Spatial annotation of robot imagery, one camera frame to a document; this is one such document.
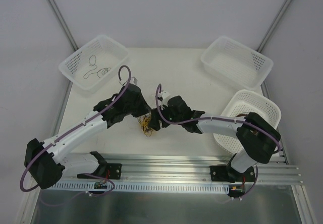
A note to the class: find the white slotted cable duct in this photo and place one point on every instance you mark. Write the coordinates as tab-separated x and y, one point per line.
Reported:
120	186

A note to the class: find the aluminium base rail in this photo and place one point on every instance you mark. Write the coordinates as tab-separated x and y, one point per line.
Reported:
196	169

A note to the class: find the white basket near right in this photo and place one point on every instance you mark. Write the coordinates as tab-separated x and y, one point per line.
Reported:
244	102

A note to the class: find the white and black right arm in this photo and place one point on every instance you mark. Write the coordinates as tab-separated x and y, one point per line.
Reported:
258	138

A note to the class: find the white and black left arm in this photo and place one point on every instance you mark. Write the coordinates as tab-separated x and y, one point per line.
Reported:
49	160

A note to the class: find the white basket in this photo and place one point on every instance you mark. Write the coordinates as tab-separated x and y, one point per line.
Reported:
244	102
95	63
236	64

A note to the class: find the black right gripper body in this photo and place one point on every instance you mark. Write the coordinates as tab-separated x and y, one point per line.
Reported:
160	115

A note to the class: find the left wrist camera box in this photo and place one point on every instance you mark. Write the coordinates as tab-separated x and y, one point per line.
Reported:
132	80

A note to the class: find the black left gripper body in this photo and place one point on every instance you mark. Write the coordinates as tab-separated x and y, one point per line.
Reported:
142	107

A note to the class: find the white basket far right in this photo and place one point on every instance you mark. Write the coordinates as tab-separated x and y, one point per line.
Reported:
236	64

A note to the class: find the white basket far left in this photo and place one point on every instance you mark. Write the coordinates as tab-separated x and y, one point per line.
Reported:
95	63

